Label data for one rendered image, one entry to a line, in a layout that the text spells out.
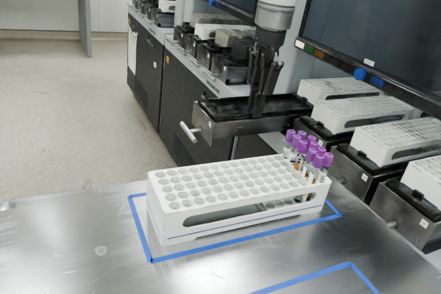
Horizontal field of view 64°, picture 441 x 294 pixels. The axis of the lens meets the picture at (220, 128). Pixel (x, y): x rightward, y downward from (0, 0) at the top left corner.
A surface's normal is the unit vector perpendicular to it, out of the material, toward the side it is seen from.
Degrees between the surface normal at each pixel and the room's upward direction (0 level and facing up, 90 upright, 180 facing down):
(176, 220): 90
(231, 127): 90
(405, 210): 90
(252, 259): 0
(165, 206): 0
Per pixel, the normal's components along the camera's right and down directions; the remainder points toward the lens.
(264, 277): 0.14, -0.87
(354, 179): -0.89, 0.10
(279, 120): 0.44, 0.47
